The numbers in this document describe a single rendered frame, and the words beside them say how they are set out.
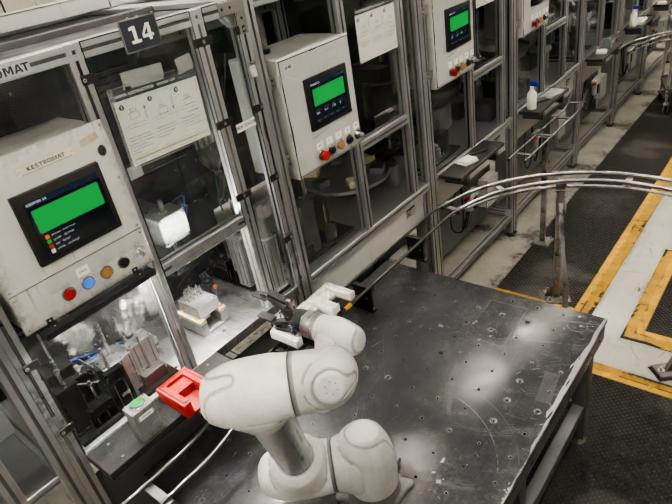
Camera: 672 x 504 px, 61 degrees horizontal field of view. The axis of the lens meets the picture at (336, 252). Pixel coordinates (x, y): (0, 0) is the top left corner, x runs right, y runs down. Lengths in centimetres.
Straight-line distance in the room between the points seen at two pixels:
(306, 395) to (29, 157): 95
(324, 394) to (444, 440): 95
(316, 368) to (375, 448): 60
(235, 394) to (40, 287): 75
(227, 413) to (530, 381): 130
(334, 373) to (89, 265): 91
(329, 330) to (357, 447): 34
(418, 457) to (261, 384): 93
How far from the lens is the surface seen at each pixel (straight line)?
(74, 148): 169
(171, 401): 197
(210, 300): 223
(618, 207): 477
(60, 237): 168
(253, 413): 116
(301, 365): 114
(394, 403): 212
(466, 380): 218
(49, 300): 174
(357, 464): 167
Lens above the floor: 220
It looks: 30 degrees down
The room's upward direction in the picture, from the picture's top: 10 degrees counter-clockwise
